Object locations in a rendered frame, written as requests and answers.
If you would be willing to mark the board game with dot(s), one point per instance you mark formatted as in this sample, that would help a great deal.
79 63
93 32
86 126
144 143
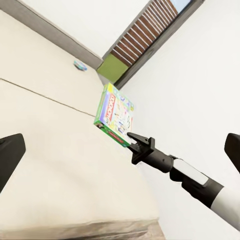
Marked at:
80 65
115 115

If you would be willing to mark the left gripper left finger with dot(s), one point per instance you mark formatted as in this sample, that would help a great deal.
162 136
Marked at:
12 150

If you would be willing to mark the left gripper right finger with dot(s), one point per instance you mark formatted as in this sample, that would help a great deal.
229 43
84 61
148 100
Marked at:
232 149

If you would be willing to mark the bed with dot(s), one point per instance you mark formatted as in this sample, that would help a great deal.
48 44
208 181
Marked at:
74 181

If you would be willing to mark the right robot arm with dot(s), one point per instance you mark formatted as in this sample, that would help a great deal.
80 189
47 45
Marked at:
218 198

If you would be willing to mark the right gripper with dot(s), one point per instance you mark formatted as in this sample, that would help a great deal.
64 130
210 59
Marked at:
144 150

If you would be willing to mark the door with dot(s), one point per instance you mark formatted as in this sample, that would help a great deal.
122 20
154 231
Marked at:
147 33

